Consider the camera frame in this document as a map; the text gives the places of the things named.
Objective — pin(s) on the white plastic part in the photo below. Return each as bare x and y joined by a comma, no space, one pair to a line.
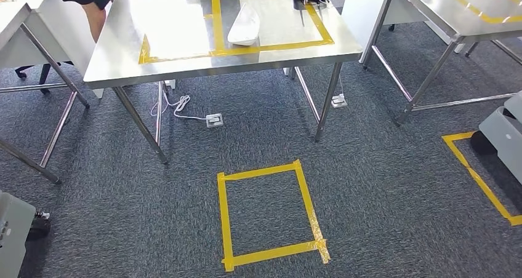
244,27

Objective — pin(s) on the steel workbench table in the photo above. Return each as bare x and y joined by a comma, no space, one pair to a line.
163,44

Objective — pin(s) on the white socket box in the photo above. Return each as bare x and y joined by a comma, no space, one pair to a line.
214,120
339,101

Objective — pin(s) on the yellow tape rectangle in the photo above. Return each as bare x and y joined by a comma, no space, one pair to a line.
144,56
218,19

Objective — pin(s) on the black chair base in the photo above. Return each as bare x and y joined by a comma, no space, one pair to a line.
43,76

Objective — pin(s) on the grey wheeled machine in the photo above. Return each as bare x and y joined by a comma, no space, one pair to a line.
12,235
503,137

